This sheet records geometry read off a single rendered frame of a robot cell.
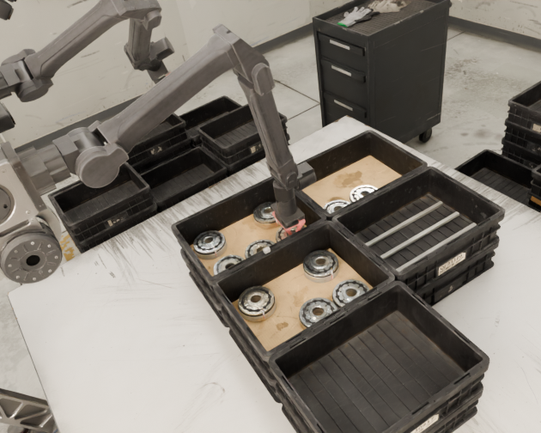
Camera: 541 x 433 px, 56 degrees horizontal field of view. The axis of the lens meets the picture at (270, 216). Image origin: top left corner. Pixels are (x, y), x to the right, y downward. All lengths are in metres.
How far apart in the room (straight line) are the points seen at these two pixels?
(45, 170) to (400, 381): 0.89
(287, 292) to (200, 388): 0.36
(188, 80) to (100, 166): 0.24
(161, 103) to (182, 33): 3.52
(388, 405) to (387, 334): 0.19
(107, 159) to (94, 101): 3.39
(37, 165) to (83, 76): 3.34
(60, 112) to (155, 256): 2.62
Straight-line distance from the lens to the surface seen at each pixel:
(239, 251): 1.61
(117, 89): 4.43
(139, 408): 1.53
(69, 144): 1.04
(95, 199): 2.68
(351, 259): 1.49
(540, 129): 2.73
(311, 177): 1.48
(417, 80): 3.13
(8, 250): 1.35
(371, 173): 1.84
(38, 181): 1.01
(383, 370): 1.31
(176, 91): 1.04
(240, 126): 2.90
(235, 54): 1.07
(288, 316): 1.41
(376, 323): 1.39
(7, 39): 4.14
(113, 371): 1.62
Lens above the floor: 1.94
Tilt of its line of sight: 40 degrees down
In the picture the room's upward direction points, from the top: 11 degrees counter-clockwise
